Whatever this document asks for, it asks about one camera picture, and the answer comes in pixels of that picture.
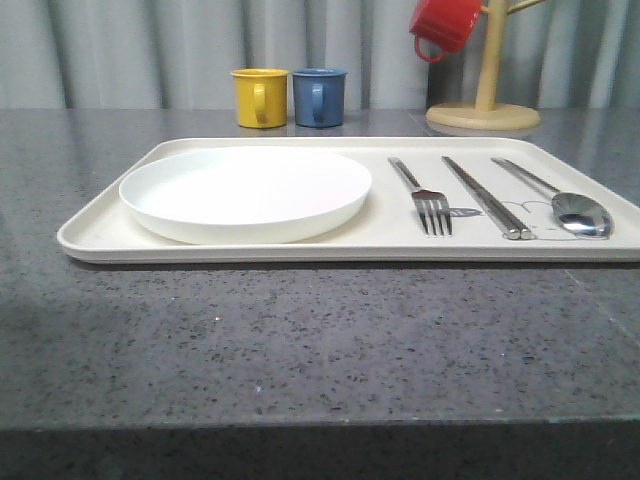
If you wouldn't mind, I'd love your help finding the red enamel mug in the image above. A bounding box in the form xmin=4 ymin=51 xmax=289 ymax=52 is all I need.
xmin=409 ymin=0 xmax=483 ymax=62

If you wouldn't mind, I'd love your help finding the yellow enamel mug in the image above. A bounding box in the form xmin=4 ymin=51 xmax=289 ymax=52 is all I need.
xmin=231 ymin=68 xmax=289 ymax=129

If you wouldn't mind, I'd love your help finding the silver metal chopstick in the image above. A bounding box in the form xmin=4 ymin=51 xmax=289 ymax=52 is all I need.
xmin=442 ymin=156 xmax=521 ymax=240
xmin=464 ymin=169 xmax=534 ymax=240

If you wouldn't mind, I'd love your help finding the silver metal fork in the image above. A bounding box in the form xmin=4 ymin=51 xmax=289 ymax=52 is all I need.
xmin=388 ymin=157 xmax=453 ymax=236

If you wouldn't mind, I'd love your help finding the white round plate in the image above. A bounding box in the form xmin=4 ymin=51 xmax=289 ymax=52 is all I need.
xmin=119 ymin=146 xmax=373 ymax=245

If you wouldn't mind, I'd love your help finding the blue enamel mug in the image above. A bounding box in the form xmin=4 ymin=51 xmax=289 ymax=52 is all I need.
xmin=292 ymin=68 xmax=347 ymax=128

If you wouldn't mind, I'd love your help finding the wooden mug tree stand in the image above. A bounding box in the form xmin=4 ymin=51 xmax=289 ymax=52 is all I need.
xmin=426 ymin=0 xmax=541 ymax=131

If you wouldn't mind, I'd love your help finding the beige rabbit print tray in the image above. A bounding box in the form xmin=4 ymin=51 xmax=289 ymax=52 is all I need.
xmin=57 ymin=137 xmax=639 ymax=264

